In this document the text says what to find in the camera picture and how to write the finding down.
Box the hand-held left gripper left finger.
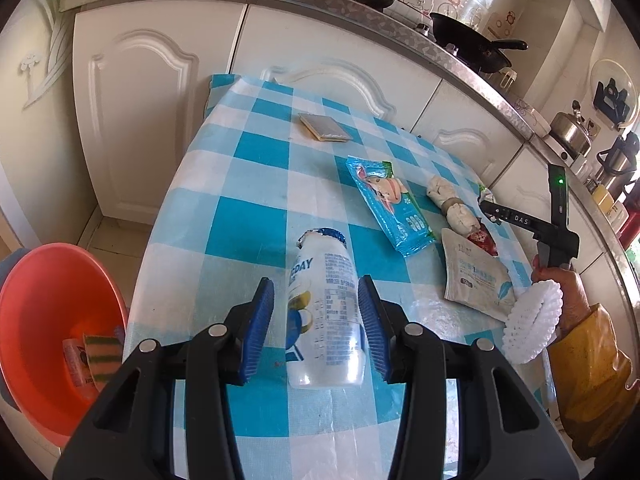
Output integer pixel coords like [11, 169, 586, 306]
[52, 277, 276, 480]

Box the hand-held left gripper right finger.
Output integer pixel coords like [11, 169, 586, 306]
[357, 275, 576, 480]

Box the white plastic drink bottle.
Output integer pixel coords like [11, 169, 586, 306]
[285, 227, 367, 390]

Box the white foam fruit net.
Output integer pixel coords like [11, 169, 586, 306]
[502, 280, 564, 364]

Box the white wet wipes packet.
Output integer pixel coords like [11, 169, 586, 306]
[441, 228, 517, 322]

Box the green scrubbing sponge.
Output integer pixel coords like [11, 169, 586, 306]
[82, 334, 124, 392]

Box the red plastic basin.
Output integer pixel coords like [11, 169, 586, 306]
[0, 242, 130, 451]

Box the person's right hand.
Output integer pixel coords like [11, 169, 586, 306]
[530, 262, 597, 341]

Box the red snack packet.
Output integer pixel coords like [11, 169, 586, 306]
[465, 217, 501, 257]

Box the white hot plate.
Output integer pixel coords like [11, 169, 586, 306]
[542, 132, 577, 162]

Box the steel thermos jug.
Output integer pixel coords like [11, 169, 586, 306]
[597, 132, 640, 197]

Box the steel kettle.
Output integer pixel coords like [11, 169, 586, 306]
[550, 101, 594, 158]

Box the blue checked tablecloth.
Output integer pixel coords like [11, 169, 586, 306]
[122, 74, 558, 480]

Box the blue cartoon snack packet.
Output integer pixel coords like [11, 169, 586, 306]
[346, 156, 437, 258]

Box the white flower-print dish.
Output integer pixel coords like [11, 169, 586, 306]
[515, 100, 551, 134]

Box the white rolled cloth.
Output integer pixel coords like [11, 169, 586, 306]
[426, 174, 482, 237]

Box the glass pot lid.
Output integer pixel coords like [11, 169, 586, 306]
[590, 57, 640, 127]

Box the pink packet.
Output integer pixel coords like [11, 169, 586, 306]
[62, 338, 94, 389]

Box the grey scouring pad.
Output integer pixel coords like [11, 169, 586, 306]
[299, 112, 351, 144]

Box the black frying pan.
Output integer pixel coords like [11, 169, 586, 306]
[430, 11, 529, 74]

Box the white flower-embossed door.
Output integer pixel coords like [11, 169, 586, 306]
[0, 0, 83, 241]

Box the black wall holder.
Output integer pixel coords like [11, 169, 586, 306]
[594, 77, 634, 122]

